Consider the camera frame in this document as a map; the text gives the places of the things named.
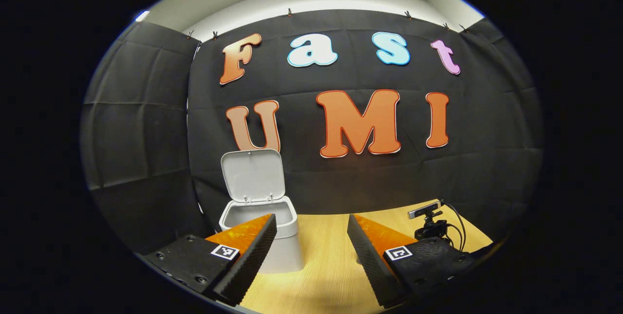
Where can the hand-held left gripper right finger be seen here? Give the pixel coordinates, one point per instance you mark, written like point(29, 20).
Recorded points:
point(370, 260)

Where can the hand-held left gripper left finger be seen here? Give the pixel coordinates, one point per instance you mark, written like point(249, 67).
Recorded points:
point(253, 260)

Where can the white desktop garbage bin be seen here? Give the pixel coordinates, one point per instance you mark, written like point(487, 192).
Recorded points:
point(253, 177)

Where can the wooden desktop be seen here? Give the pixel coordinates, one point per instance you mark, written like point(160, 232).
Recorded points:
point(326, 265)

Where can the black backdrop cloth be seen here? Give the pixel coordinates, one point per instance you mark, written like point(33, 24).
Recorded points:
point(462, 173)

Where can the row of black cloth clips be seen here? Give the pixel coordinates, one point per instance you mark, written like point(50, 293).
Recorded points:
point(289, 12)

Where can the black camera on small tripod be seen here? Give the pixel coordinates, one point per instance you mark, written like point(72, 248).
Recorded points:
point(430, 229)

